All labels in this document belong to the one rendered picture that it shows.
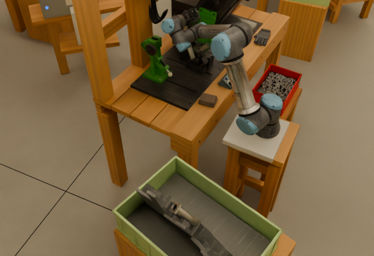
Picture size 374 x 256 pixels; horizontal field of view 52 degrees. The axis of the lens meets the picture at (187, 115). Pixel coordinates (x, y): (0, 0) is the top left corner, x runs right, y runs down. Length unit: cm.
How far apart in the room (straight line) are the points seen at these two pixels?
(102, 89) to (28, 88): 182
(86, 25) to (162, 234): 108
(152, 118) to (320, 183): 152
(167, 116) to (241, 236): 81
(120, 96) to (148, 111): 23
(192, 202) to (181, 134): 40
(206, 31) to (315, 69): 227
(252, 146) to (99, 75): 93
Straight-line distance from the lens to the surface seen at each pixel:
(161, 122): 218
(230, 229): 183
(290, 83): 252
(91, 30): 204
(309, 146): 338
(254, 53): 269
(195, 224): 154
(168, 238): 180
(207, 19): 239
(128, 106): 229
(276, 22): 306
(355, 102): 394
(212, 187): 185
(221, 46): 177
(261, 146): 209
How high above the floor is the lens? 245
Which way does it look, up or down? 45 degrees down
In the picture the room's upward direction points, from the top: 1 degrees clockwise
